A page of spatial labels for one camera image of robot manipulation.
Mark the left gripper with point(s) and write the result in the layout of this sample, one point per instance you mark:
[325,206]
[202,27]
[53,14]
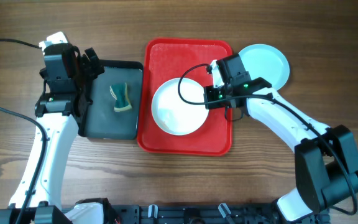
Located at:
[90,68]

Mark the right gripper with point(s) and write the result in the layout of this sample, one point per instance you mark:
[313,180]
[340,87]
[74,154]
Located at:
[210,103]

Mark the green and yellow sponge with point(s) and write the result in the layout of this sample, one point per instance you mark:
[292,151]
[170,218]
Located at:
[119,92]

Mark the light blue plate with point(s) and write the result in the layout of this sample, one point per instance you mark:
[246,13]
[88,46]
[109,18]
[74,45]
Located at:
[267,62]

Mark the white round plate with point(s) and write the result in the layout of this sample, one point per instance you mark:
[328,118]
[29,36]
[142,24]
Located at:
[170,109]

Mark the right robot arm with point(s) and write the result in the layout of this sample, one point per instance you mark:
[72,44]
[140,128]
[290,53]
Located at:
[326,159]

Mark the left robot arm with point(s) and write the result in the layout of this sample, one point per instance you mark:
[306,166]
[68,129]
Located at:
[60,114]

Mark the black rectangular tray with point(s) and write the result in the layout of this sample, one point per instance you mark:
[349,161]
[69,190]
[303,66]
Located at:
[102,122]

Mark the red plastic tray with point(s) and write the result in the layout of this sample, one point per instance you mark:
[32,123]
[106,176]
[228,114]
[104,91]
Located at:
[167,58]

